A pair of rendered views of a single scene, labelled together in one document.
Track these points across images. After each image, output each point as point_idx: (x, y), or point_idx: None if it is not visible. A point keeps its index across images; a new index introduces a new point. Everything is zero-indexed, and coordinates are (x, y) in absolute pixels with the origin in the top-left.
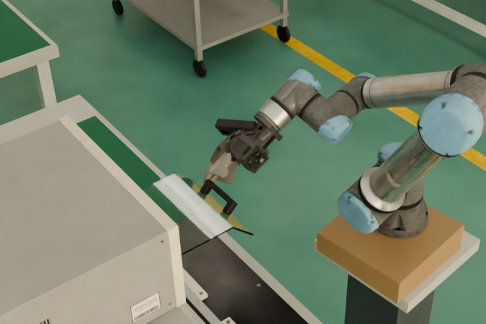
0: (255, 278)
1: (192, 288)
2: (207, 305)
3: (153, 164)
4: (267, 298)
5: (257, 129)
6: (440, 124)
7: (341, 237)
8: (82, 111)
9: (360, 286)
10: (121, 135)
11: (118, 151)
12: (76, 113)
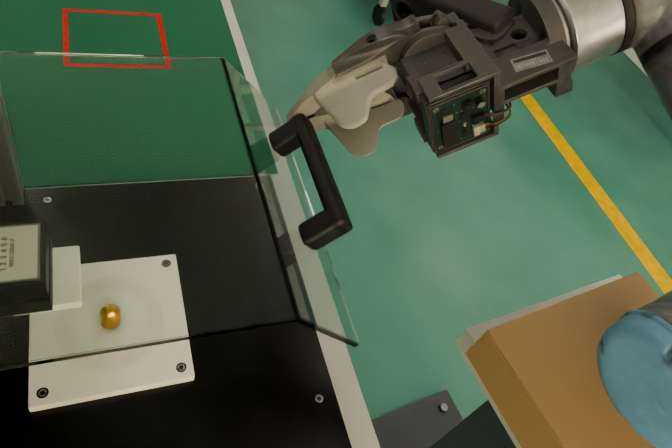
0: (319, 376)
1: (169, 346)
2: (181, 405)
3: (250, 62)
4: (323, 446)
5: (509, 34)
6: None
7: (536, 368)
8: None
9: (502, 432)
10: (227, 1)
11: (209, 19)
12: None
